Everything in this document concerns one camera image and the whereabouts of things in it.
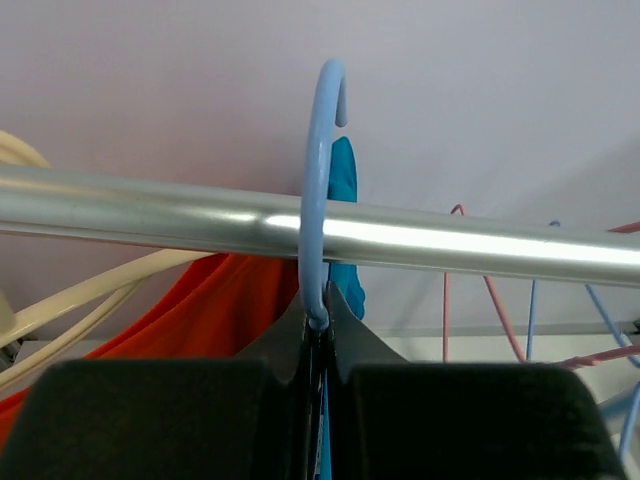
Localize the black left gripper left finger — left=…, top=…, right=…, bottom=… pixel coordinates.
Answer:
left=1, top=300, right=311, bottom=479

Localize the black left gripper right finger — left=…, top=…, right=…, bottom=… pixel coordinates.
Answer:
left=326, top=286, right=625, bottom=479

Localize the pink wire hanger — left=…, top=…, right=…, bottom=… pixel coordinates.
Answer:
left=442, top=204, right=639, bottom=369

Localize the blue t shirt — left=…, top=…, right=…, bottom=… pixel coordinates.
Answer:
left=327, top=137, right=366, bottom=320

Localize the light blue wire hanger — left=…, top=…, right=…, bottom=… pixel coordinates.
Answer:
left=525, top=219, right=640, bottom=471

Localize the orange t shirt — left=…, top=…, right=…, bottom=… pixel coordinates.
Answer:
left=0, top=252, right=301, bottom=441

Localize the cream plastic hanger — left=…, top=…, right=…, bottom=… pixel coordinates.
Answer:
left=0, top=130, right=216, bottom=391

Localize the white clothes rack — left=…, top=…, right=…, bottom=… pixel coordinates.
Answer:
left=1, top=166, right=639, bottom=293

